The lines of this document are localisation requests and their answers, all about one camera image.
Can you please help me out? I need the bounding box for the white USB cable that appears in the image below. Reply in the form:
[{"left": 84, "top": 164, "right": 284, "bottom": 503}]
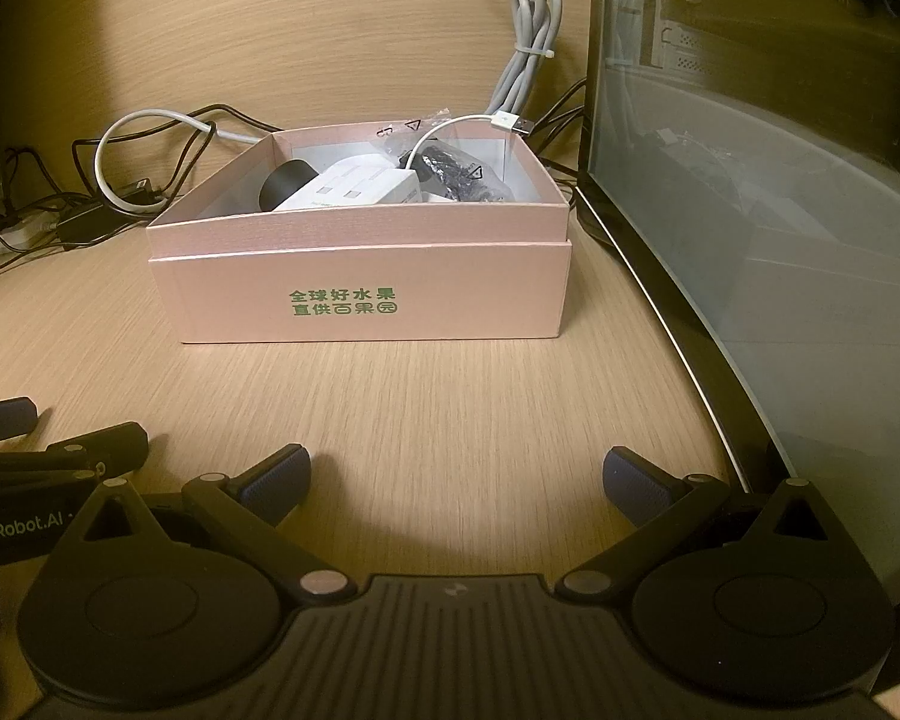
[{"left": 94, "top": 111, "right": 532, "bottom": 205}]

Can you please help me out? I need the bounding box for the black item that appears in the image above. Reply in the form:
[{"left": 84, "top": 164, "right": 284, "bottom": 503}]
[{"left": 401, "top": 139, "right": 509, "bottom": 205}]

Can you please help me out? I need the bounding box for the black cables and adapter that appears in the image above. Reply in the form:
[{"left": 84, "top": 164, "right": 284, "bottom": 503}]
[{"left": 0, "top": 101, "right": 286, "bottom": 275}]

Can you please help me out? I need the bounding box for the black cylinder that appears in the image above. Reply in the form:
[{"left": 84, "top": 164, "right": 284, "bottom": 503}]
[{"left": 259, "top": 159, "right": 317, "bottom": 212}]

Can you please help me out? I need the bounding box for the grey bundled cable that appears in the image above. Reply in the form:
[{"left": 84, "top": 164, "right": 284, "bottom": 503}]
[{"left": 487, "top": 0, "right": 565, "bottom": 117}]

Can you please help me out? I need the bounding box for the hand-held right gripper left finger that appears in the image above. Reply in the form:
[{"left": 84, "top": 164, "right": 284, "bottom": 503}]
[{"left": 60, "top": 444, "right": 350, "bottom": 605}]

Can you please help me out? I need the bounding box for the white charger plug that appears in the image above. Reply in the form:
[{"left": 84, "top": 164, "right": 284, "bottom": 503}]
[{"left": 276, "top": 159, "right": 423, "bottom": 212}]

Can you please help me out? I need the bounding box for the computer case with glass panel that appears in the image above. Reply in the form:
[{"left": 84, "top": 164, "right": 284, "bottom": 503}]
[{"left": 574, "top": 0, "right": 900, "bottom": 608}]

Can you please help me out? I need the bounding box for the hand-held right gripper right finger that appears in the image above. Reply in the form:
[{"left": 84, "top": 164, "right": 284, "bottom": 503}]
[{"left": 555, "top": 446, "right": 833, "bottom": 605}]

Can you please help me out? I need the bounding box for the white power plug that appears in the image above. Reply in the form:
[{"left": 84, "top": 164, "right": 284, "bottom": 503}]
[{"left": 0, "top": 211, "right": 55, "bottom": 257}]

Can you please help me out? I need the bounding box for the pink cardboard box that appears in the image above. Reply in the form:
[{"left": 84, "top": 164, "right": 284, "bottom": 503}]
[{"left": 147, "top": 120, "right": 575, "bottom": 346}]

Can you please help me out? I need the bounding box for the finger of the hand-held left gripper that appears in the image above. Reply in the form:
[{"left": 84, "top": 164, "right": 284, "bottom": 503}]
[
  {"left": 0, "top": 423, "right": 152, "bottom": 493},
  {"left": 0, "top": 400, "right": 40, "bottom": 446}
]

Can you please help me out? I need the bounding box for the black power adapter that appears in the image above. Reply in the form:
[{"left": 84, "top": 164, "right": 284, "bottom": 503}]
[{"left": 56, "top": 180, "right": 172, "bottom": 250}]

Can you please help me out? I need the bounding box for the clear plastic zip bag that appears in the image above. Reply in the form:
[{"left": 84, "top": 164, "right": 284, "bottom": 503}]
[{"left": 375, "top": 106, "right": 512, "bottom": 205}]

